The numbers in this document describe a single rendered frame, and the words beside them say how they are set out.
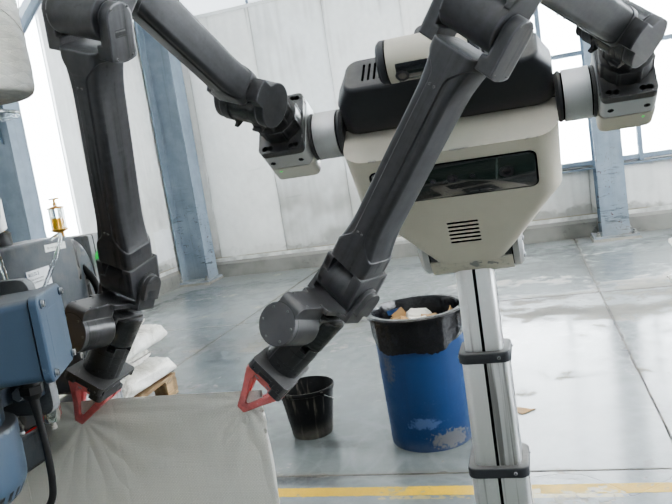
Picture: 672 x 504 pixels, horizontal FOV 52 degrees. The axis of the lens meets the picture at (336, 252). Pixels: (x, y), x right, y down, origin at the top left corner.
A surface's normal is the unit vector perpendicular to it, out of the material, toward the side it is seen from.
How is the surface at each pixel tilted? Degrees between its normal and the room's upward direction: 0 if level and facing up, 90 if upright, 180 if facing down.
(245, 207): 90
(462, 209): 130
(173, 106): 90
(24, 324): 90
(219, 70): 113
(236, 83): 108
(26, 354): 90
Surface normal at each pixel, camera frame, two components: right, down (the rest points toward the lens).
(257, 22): -0.25, 0.17
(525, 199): -0.10, 0.76
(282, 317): -0.51, -0.09
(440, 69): -0.66, 0.16
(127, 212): 0.84, 0.30
